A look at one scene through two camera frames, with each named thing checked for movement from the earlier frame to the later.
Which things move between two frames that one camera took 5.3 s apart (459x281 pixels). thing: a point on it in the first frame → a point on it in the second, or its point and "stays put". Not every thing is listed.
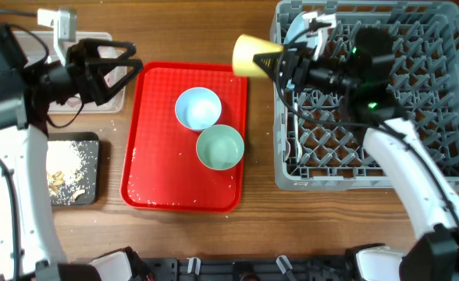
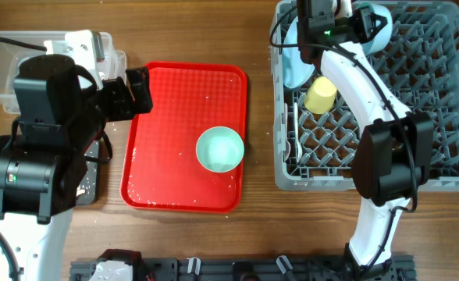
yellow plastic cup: (245, 47) → (321, 95)
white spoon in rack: (297, 132) stays put
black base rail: (339, 268) stays put
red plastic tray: (161, 168) stays put
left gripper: (83, 69) → (125, 108)
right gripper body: (299, 81) → (355, 25)
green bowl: (220, 147) stays put
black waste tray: (87, 144) stays put
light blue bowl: (198, 108) → (378, 41)
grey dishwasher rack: (436, 53) stays put
